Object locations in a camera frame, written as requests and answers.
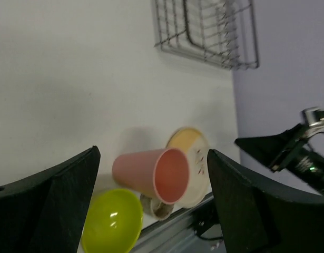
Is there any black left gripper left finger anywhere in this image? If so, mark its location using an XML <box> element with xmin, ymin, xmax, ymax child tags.
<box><xmin>0</xmin><ymin>146</ymin><xmax>101</xmax><ymax>252</ymax></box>

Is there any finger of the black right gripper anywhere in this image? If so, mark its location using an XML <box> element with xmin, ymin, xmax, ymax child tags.
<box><xmin>234</xmin><ymin>123</ymin><xmax>303</xmax><ymax>169</ymax></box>

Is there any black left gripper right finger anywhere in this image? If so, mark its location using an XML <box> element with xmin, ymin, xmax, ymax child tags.
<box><xmin>207</xmin><ymin>150</ymin><xmax>324</xmax><ymax>252</ymax></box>

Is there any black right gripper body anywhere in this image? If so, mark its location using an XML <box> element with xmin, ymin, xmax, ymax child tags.
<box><xmin>269</xmin><ymin>124</ymin><xmax>324</xmax><ymax>196</ymax></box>

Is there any lime green bowl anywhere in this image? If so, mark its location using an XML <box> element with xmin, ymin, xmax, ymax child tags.
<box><xmin>81</xmin><ymin>188</ymin><xmax>143</xmax><ymax>252</ymax></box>

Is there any speckled ceramic cup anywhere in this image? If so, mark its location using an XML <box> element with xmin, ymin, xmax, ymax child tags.
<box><xmin>140</xmin><ymin>194</ymin><xmax>174</xmax><ymax>221</ymax></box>

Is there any pink plastic cup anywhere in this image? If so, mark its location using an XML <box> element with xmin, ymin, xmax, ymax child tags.
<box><xmin>112</xmin><ymin>148</ymin><xmax>190</xmax><ymax>205</ymax></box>

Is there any yellow cream floral plate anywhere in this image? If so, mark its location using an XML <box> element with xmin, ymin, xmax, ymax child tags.
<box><xmin>166</xmin><ymin>127</ymin><xmax>211</xmax><ymax>209</ymax></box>

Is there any aluminium rail frame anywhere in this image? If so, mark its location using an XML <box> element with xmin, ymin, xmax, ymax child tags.
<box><xmin>131</xmin><ymin>193</ymin><xmax>225</xmax><ymax>252</ymax></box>

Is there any metal wire dish rack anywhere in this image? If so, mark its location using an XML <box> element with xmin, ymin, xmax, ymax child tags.
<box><xmin>153</xmin><ymin>1</ymin><xmax>260</xmax><ymax>70</ymax></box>

